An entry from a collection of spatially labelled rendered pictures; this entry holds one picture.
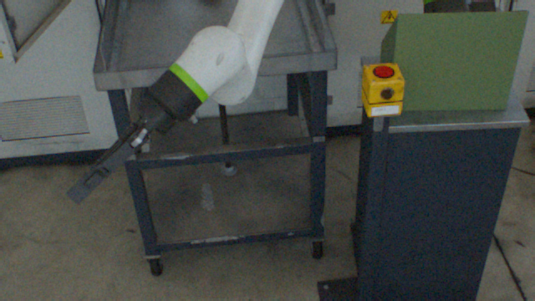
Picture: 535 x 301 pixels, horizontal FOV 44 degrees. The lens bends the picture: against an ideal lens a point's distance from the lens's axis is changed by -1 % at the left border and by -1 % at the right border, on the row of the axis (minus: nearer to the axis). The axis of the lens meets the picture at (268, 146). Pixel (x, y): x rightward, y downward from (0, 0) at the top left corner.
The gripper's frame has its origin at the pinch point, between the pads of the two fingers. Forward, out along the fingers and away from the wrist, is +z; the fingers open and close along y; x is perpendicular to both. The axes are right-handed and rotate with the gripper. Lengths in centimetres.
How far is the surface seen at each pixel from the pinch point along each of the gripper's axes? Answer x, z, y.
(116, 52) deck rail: 11, -24, 53
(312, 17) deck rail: -18, -69, 49
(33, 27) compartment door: 31, -13, 72
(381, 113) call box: -39, -56, 14
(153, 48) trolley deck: 5, -31, 51
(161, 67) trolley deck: 1, -29, 43
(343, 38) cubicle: -44, -89, 104
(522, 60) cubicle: -100, -136, 97
